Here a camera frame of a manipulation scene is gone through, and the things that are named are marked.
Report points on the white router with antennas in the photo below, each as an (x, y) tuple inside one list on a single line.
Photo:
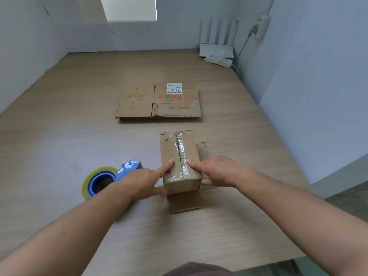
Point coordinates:
[(215, 51)]

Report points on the white foam partition board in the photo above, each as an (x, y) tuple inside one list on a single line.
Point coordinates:
[(26, 54)]

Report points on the bright window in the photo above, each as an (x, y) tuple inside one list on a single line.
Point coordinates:
[(129, 8)]

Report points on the person's left hand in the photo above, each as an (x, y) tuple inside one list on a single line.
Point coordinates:
[(138, 183)]

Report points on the large torn cardboard box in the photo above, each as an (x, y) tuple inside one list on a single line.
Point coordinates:
[(135, 109)]

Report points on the clear yellowish tape roll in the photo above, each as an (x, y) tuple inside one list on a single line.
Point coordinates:
[(84, 188)]

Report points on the person's right forearm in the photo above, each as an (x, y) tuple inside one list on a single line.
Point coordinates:
[(310, 212)]

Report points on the person's left forearm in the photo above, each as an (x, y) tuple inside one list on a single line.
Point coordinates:
[(63, 235)]

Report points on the white power strip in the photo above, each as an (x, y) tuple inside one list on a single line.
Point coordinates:
[(227, 63)]

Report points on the person's right hand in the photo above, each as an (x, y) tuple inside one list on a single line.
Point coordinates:
[(224, 172)]

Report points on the blue tape dispenser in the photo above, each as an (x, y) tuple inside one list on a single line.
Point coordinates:
[(129, 166)]

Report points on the barcode-printed cardboard box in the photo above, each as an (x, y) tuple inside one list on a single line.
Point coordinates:
[(184, 204)]

